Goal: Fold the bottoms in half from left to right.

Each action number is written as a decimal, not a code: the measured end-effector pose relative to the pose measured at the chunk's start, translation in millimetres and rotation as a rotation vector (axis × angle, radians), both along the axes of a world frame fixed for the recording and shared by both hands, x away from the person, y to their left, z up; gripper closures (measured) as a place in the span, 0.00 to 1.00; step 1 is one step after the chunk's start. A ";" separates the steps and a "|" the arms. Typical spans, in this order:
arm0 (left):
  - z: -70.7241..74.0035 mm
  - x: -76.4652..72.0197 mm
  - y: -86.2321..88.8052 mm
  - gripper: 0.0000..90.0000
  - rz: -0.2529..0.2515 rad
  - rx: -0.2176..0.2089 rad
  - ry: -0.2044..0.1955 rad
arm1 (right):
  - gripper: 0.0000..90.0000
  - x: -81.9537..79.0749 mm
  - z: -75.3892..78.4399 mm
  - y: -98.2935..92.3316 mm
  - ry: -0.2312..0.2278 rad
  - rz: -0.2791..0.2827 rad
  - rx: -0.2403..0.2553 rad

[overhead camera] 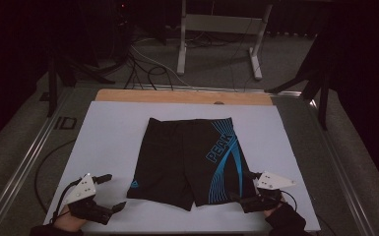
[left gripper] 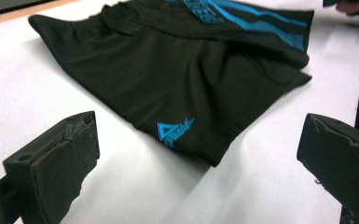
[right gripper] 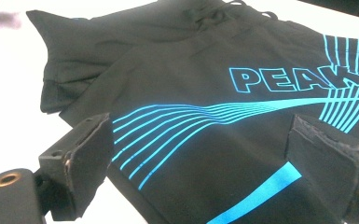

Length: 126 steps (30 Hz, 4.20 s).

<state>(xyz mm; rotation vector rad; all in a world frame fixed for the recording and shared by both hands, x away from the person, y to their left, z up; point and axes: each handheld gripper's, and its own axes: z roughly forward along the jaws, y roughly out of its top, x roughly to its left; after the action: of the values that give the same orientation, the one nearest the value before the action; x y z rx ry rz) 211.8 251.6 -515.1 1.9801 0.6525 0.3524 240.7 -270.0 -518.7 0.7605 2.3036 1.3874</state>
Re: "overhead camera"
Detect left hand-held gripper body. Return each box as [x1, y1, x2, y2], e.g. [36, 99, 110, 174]
[62, 172, 114, 226]

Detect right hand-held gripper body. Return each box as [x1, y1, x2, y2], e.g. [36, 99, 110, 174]
[240, 170, 298, 214]

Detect black shorts with blue print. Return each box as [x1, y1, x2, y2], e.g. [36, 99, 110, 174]
[126, 117, 258, 212]

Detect person's right hand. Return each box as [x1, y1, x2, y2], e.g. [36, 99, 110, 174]
[263, 196, 287, 219]

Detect person's left hand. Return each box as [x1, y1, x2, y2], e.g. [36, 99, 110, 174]
[52, 205, 87, 233]

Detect black stand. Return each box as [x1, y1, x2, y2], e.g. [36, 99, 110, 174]
[264, 32, 332, 131]
[46, 48, 116, 118]

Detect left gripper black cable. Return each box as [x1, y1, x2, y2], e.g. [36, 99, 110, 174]
[50, 177, 82, 227]

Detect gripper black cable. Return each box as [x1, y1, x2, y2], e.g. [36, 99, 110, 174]
[280, 190, 298, 212]
[50, 177, 82, 227]

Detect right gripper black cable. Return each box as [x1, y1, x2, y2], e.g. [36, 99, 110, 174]
[280, 190, 298, 212]

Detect black floor cable loop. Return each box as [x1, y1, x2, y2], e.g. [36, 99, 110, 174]
[33, 139, 77, 214]

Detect metal floor rail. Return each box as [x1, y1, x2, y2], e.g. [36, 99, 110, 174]
[303, 94, 377, 236]
[0, 88, 77, 236]

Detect bundle of black floor cables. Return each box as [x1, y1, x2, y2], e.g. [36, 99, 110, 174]
[123, 35, 193, 91]

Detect white floor cable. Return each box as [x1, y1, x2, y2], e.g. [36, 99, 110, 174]
[129, 37, 195, 89]

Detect white desk frame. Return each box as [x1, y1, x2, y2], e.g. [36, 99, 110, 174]
[175, 0, 274, 82]

